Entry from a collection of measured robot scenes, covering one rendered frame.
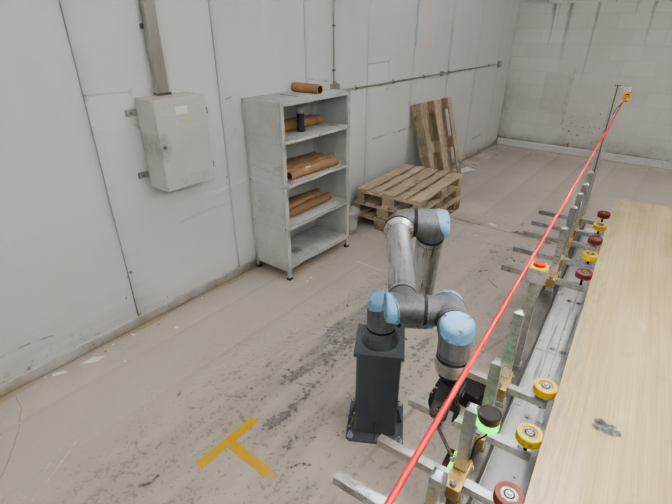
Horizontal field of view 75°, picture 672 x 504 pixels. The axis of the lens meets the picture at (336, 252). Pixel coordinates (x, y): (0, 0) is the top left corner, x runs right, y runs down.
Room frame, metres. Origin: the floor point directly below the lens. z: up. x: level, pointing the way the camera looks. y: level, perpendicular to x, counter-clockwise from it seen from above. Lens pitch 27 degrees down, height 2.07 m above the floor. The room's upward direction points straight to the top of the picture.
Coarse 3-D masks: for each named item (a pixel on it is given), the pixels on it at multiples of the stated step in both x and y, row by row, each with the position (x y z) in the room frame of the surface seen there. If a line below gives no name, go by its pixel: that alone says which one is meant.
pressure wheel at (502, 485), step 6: (498, 486) 0.80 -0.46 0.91; (504, 486) 0.80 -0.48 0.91; (510, 486) 0.80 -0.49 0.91; (516, 486) 0.80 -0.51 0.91; (498, 492) 0.78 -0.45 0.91; (504, 492) 0.78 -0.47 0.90; (510, 492) 0.78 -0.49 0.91; (516, 492) 0.78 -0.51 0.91; (522, 492) 0.78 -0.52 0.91; (498, 498) 0.76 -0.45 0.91; (504, 498) 0.76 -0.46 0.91; (510, 498) 0.77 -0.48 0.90; (516, 498) 0.77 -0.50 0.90; (522, 498) 0.76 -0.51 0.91
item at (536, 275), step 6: (534, 264) 1.53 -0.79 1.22; (546, 264) 1.53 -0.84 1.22; (528, 270) 1.51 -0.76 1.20; (534, 270) 1.50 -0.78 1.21; (540, 270) 1.49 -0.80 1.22; (546, 270) 1.48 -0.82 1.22; (528, 276) 1.51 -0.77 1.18; (534, 276) 1.50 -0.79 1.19; (540, 276) 1.49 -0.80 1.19; (546, 276) 1.50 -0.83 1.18; (534, 282) 1.50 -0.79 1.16; (540, 282) 1.48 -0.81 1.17
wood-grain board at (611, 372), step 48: (624, 240) 2.42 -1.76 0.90; (624, 288) 1.86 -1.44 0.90; (576, 336) 1.48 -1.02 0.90; (624, 336) 1.48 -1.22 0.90; (576, 384) 1.20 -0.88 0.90; (624, 384) 1.20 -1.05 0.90; (576, 432) 0.99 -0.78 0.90; (624, 432) 0.99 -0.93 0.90; (576, 480) 0.82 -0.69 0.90; (624, 480) 0.82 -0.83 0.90
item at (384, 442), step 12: (384, 444) 0.98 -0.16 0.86; (396, 444) 0.98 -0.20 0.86; (396, 456) 0.96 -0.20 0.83; (408, 456) 0.93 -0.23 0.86; (420, 456) 0.93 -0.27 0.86; (420, 468) 0.91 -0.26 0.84; (432, 468) 0.89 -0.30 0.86; (444, 468) 0.89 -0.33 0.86; (468, 480) 0.85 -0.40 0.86; (468, 492) 0.82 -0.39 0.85; (480, 492) 0.81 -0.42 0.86; (492, 492) 0.81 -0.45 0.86
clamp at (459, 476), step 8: (472, 464) 0.91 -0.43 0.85; (448, 472) 0.87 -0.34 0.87; (456, 472) 0.87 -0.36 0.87; (464, 472) 0.87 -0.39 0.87; (448, 480) 0.84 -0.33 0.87; (456, 480) 0.84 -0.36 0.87; (464, 480) 0.84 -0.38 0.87; (448, 488) 0.82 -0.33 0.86; (456, 488) 0.82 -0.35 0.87; (448, 496) 0.82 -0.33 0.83; (456, 496) 0.81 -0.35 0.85
